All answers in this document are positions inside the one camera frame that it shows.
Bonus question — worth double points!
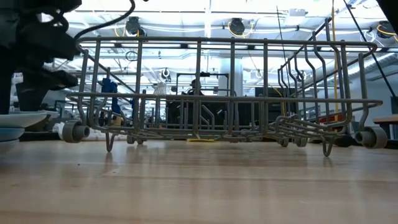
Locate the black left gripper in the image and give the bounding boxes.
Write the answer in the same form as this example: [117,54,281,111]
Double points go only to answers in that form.
[0,18,81,114]

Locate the blue plate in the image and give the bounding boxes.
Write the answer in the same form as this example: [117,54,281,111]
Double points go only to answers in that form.
[0,126,25,143]

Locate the blue machine part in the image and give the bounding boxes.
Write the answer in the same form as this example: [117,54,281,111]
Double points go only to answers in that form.
[99,77,123,115]

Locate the person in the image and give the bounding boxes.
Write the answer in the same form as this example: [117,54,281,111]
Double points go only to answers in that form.
[183,78,206,97]

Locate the red storage bins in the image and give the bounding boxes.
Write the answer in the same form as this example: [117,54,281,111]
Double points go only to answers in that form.
[319,112,346,124]

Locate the wooden top work table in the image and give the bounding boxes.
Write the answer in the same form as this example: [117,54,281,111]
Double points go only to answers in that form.
[373,113,398,141]

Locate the grey wire dish rack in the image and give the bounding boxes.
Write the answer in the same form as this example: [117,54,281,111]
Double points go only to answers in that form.
[62,35,389,158]

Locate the black ceiling cable reel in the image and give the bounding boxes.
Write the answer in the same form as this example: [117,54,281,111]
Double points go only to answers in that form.
[124,16,147,37]
[228,17,253,38]
[369,20,398,41]

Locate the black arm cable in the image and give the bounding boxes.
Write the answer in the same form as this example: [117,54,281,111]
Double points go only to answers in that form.
[73,0,137,40]

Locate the black metal gantry frame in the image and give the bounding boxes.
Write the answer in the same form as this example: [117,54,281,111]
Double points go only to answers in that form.
[175,71,230,94]

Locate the yellow hanging cable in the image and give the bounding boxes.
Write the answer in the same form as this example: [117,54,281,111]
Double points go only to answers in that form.
[330,0,340,114]

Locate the thin black slanted cable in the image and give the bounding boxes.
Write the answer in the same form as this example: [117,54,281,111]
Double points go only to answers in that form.
[343,0,398,100]

